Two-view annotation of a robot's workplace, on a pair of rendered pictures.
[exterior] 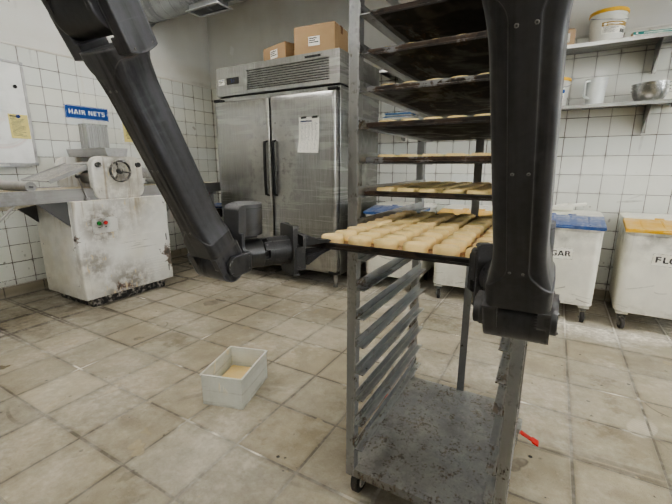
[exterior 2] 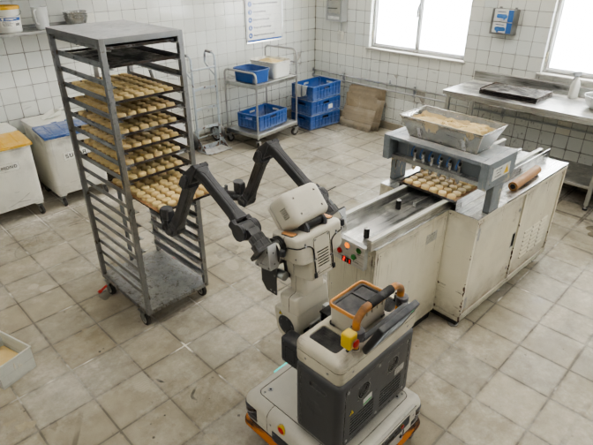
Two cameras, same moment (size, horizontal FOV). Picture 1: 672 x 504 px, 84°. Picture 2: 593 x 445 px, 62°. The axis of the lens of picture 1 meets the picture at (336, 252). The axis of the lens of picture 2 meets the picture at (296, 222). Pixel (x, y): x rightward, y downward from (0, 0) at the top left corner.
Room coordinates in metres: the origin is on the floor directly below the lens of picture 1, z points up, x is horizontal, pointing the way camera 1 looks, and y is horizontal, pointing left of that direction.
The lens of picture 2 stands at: (-0.52, 2.14, 2.19)
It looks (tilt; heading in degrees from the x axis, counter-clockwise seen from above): 29 degrees down; 285
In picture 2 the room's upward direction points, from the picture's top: straight up
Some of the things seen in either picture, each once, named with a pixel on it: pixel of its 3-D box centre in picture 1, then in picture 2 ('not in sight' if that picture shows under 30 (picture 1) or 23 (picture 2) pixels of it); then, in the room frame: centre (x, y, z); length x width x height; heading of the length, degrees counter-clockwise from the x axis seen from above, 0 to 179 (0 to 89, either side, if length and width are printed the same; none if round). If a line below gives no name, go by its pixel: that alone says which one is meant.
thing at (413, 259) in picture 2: not in sight; (386, 274); (-0.39, -0.43, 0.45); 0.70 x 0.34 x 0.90; 58
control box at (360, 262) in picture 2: not in sight; (349, 251); (-0.20, -0.13, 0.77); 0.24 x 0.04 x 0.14; 148
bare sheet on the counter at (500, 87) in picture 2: not in sight; (515, 89); (-1.37, -3.43, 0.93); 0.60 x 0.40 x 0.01; 151
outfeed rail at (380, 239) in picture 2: not in sight; (470, 189); (-0.84, -0.88, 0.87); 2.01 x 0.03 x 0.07; 58
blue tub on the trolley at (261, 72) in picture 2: not in sight; (251, 73); (1.63, -3.67, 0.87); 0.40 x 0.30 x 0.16; 154
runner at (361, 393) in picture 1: (395, 353); (122, 255); (1.32, -0.23, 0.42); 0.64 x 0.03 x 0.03; 151
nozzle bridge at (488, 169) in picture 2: not in sight; (444, 167); (-0.66, -0.86, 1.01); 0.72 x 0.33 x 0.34; 148
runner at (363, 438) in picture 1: (393, 395); (126, 277); (1.32, -0.23, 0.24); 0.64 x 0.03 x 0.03; 151
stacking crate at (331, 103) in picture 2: not in sight; (316, 102); (1.04, -4.66, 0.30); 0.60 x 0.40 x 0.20; 60
